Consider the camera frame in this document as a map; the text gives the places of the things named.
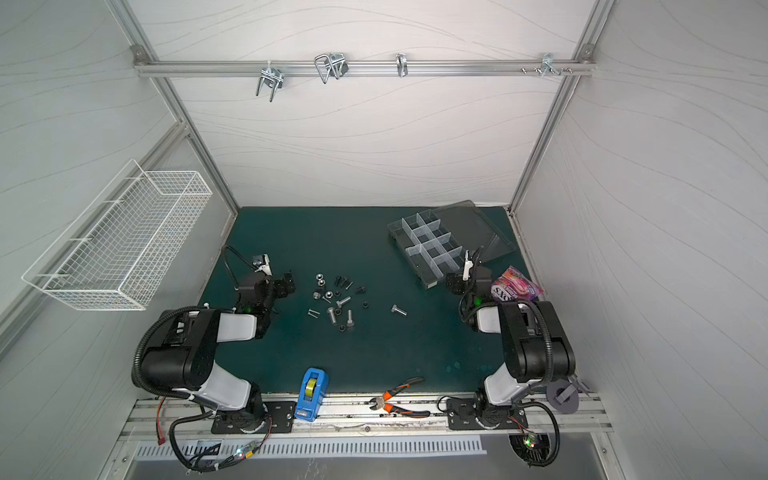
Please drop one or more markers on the clear compartment organizer box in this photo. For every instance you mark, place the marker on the clear compartment organizer box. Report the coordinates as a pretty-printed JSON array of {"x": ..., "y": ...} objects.
[{"x": 437, "y": 242}]

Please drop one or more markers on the blue tape dispenser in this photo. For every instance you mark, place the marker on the blue tape dispenser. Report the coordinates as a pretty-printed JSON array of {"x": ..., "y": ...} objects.
[{"x": 311, "y": 394}]

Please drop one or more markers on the grey tape spool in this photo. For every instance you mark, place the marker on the grey tape spool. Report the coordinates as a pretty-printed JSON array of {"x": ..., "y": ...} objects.
[{"x": 563, "y": 395}]

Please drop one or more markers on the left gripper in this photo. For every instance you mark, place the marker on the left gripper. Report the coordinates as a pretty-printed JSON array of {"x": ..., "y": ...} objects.
[{"x": 282, "y": 285}]

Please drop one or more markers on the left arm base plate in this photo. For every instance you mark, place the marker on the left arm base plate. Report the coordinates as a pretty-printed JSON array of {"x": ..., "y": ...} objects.
[{"x": 278, "y": 416}]

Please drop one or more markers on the metal hook clamp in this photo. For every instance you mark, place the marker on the metal hook clamp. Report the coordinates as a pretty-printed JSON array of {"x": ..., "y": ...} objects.
[{"x": 401, "y": 65}]

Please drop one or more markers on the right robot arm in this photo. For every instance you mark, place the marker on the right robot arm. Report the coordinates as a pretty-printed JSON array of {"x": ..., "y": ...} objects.
[{"x": 537, "y": 354}]

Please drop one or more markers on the metal u-bolt clamp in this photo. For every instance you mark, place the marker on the metal u-bolt clamp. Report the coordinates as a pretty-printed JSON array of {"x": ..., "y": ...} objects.
[
  {"x": 271, "y": 80},
  {"x": 331, "y": 65}
]

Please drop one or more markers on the pink Fox's candy bag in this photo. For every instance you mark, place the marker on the pink Fox's candy bag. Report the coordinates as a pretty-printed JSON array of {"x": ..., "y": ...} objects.
[{"x": 514, "y": 285}]

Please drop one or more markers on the metal bracket right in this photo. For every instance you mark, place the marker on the metal bracket right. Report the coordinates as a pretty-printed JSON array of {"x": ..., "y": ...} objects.
[{"x": 547, "y": 67}]

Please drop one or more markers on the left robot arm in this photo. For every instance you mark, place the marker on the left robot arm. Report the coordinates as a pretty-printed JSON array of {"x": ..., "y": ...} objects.
[{"x": 176, "y": 357}]

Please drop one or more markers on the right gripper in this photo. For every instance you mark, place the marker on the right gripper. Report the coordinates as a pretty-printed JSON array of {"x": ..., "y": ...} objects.
[{"x": 456, "y": 282}]

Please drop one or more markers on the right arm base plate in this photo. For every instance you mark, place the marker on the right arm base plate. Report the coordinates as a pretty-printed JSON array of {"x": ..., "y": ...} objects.
[{"x": 469, "y": 414}]

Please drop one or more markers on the white wire basket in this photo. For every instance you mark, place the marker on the white wire basket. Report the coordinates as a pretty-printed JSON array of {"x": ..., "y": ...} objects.
[{"x": 114, "y": 255}]

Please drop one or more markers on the metal U-bolt clamp left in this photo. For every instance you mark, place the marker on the metal U-bolt clamp left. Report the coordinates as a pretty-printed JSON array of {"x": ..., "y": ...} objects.
[{"x": 271, "y": 80}]

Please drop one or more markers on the metal U-bolt clamp middle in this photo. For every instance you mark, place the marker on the metal U-bolt clamp middle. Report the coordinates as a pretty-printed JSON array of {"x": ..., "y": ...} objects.
[{"x": 331, "y": 65}]

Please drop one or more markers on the aluminium crossbar rail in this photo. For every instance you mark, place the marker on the aluminium crossbar rail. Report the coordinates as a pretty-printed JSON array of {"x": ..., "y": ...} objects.
[{"x": 357, "y": 68}]

